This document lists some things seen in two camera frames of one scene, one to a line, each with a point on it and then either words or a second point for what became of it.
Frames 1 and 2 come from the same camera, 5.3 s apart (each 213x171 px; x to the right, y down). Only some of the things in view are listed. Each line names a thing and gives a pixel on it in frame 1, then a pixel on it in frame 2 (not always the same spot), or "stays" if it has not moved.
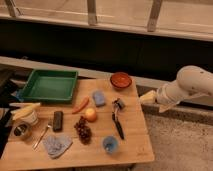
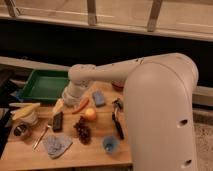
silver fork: x=41 y=137 stays
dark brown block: x=58 y=121 stays
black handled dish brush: x=118 y=103 stays
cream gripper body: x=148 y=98 to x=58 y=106
